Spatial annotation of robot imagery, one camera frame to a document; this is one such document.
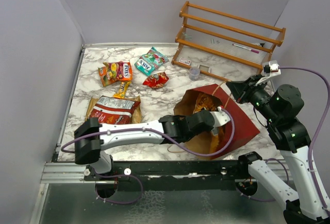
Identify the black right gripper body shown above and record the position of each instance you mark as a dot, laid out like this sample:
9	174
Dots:
258	95

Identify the red paper bag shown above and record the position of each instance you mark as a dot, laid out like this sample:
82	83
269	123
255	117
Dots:
236	136

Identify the small red chips packet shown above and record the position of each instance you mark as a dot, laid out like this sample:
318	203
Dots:
156	81

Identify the gold chips bag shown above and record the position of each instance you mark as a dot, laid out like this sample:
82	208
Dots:
136	113

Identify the teal Fox's candy packet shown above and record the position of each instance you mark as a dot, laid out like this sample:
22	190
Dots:
150	61

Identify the yellow M&Ms packet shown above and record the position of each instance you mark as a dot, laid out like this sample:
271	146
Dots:
122	90

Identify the red snack packet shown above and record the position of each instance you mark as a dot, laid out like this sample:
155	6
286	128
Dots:
113	110

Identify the red orange Fox's packet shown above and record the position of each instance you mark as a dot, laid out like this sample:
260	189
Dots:
120	71

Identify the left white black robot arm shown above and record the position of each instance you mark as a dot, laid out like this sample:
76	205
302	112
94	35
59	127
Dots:
93	138

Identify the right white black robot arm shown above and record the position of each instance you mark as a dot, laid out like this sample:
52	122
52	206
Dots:
291	138

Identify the pink white marker pen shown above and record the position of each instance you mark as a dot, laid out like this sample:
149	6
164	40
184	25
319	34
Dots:
245	48

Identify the open small white box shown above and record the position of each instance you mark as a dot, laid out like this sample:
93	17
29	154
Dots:
205	68

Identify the small clear plastic cup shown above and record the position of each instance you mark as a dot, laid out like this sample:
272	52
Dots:
194	73

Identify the orange wooden rack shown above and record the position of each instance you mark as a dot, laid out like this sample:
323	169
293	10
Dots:
206	37

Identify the red white staples box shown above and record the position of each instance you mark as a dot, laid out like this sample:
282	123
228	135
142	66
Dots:
185	61

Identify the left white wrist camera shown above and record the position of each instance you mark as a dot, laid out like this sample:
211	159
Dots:
220	117

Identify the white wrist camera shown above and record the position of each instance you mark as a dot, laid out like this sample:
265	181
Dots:
270	69
220	117

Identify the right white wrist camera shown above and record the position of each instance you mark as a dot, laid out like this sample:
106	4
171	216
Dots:
270	69

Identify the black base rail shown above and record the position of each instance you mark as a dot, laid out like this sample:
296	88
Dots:
176	175

